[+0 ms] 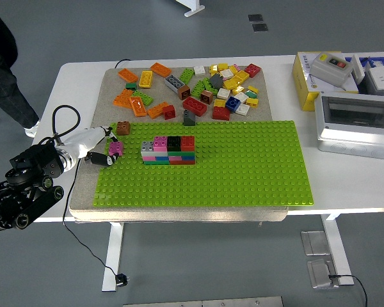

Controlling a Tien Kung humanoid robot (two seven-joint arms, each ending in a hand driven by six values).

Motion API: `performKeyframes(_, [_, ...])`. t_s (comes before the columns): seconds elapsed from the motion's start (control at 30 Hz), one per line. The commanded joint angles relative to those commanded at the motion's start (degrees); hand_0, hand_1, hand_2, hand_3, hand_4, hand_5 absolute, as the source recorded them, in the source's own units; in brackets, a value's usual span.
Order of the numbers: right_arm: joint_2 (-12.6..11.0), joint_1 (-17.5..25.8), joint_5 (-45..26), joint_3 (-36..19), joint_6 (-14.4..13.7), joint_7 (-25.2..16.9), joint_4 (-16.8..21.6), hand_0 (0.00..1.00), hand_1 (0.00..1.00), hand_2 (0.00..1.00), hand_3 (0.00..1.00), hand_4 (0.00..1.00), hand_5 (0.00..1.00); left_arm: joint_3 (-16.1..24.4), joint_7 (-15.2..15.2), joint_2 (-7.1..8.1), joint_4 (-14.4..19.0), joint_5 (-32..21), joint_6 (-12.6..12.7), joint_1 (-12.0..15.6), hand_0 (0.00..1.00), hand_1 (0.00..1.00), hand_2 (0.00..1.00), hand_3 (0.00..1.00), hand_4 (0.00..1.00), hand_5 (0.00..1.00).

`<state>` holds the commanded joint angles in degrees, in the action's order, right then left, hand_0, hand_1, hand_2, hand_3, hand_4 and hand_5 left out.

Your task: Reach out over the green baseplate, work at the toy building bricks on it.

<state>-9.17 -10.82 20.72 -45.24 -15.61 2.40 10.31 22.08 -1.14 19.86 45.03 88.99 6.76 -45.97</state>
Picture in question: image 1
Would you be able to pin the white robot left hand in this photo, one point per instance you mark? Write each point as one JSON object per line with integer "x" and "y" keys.
{"x": 83, "y": 142}

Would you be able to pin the pink 2x2 brick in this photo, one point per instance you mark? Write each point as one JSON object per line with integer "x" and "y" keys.
{"x": 160, "y": 144}
{"x": 116, "y": 147}

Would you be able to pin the brown 2x2 brick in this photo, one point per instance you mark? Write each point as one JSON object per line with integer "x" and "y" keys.
{"x": 206, "y": 97}
{"x": 184, "y": 92}
{"x": 123, "y": 128}

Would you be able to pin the grey 2x4 brick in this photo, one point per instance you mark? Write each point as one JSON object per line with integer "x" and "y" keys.
{"x": 174, "y": 83}

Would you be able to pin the green studded baseplate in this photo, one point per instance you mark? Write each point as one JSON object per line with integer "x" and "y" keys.
{"x": 227, "y": 169}

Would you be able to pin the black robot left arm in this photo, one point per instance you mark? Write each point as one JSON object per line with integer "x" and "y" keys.
{"x": 35, "y": 160}

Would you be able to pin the grey 2x2 brick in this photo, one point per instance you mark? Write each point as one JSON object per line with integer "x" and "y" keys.
{"x": 147, "y": 147}

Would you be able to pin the glossy orange 2x4 brick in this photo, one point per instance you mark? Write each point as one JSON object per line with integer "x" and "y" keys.
{"x": 137, "y": 106}

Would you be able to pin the green 2x4 brick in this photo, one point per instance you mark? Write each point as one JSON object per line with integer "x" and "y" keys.
{"x": 198, "y": 89}
{"x": 142, "y": 97}
{"x": 186, "y": 75}
{"x": 208, "y": 84}

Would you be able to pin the small dark green brick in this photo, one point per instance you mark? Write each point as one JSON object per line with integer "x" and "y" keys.
{"x": 131, "y": 85}

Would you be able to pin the yellow 2x4 brick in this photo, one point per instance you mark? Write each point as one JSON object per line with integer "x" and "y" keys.
{"x": 230, "y": 83}
{"x": 145, "y": 79}

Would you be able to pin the black 2x2 brick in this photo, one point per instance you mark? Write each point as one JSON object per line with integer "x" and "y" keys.
{"x": 173, "y": 144}

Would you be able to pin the red 2x2 brick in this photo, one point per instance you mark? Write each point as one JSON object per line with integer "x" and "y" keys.
{"x": 252, "y": 70}
{"x": 187, "y": 144}
{"x": 169, "y": 112}

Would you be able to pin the person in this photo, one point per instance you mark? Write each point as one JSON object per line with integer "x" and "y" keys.
{"x": 3, "y": 80}

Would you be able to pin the dark grey slope brick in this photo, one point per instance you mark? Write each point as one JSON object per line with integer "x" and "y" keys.
{"x": 216, "y": 80}
{"x": 189, "y": 118}

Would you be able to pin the red 2x4 brick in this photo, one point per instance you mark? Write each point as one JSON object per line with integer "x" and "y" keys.
{"x": 194, "y": 106}
{"x": 220, "y": 113}

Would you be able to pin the white table leg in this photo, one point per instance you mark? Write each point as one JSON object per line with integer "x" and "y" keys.
{"x": 112, "y": 256}
{"x": 337, "y": 249}

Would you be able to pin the grey-brown mat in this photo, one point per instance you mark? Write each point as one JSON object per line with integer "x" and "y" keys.
{"x": 179, "y": 214}

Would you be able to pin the white 2x2 brick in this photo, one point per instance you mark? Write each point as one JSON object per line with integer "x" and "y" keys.
{"x": 223, "y": 93}
{"x": 241, "y": 97}
{"x": 199, "y": 70}
{"x": 226, "y": 74}
{"x": 242, "y": 109}

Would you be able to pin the yellow 2x2 brick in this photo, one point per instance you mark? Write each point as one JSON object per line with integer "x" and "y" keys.
{"x": 213, "y": 69}
{"x": 252, "y": 89}
{"x": 241, "y": 76}
{"x": 233, "y": 69}
{"x": 219, "y": 103}
{"x": 252, "y": 102}
{"x": 237, "y": 89}
{"x": 223, "y": 66}

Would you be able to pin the blue 2x2 brick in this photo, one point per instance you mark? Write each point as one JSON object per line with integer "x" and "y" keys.
{"x": 232, "y": 104}

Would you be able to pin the small pink brick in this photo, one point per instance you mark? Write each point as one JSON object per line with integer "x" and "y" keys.
{"x": 237, "y": 66}

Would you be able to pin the white furniture foot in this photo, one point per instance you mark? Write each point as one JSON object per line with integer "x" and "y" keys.
{"x": 192, "y": 8}

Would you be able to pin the small teal brick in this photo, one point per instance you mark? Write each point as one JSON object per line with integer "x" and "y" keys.
{"x": 250, "y": 94}

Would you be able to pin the long grey metal plate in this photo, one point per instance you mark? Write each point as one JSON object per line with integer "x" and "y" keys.
{"x": 204, "y": 302}

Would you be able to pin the dark floor outlet cover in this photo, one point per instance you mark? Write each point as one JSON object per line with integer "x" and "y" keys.
{"x": 255, "y": 18}
{"x": 260, "y": 27}

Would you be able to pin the yellow and white cardboard box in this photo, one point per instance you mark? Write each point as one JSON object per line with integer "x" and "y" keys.
{"x": 302, "y": 89}

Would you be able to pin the grey metal floor plate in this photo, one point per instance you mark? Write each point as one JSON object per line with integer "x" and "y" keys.
{"x": 315, "y": 243}
{"x": 320, "y": 275}

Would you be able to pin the white plastic panel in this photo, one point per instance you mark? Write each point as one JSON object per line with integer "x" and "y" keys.
{"x": 358, "y": 68}

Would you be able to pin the pink flat brick in wall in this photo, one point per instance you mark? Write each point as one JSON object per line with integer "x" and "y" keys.
{"x": 175, "y": 158}
{"x": 148, "y": 158}

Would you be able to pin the white brick in wall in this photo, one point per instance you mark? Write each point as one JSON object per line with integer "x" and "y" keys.
{"x": 153, "y": 153}

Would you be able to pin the teal flat brick in wall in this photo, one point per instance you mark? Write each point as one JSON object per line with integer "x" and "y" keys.
{"x": 156, "y": 162}

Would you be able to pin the blue flat brick in wall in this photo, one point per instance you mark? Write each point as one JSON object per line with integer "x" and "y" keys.
{"x": 188, "y": 158}
{"x": 162, "y": 158}

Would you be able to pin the green flat brick in wall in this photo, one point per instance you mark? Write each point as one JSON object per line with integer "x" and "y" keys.
{"x": 182, "y": 153}

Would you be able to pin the red flat brick in wall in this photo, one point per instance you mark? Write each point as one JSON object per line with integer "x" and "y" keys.
{"x": 182, "y": 162}

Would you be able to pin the grey push-button switch box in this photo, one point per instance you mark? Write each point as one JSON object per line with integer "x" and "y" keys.
{"x": 326, "y": 70}

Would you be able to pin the white electrical enclosure box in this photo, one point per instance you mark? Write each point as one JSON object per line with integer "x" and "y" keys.
{"x": 355, "y": 140}

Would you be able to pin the white wall socket box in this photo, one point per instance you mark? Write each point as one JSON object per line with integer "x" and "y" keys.
{"x": 382, "y": 78}

